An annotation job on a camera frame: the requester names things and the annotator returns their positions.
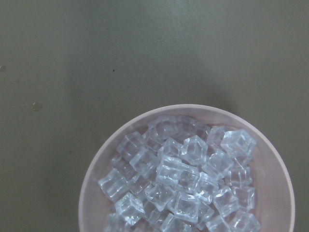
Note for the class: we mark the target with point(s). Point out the pile of clear ice cubes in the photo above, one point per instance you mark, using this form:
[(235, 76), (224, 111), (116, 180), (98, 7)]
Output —
[(182, 175)]

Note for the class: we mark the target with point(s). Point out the pink bowl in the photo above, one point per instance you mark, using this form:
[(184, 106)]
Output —
[(274, 201)]

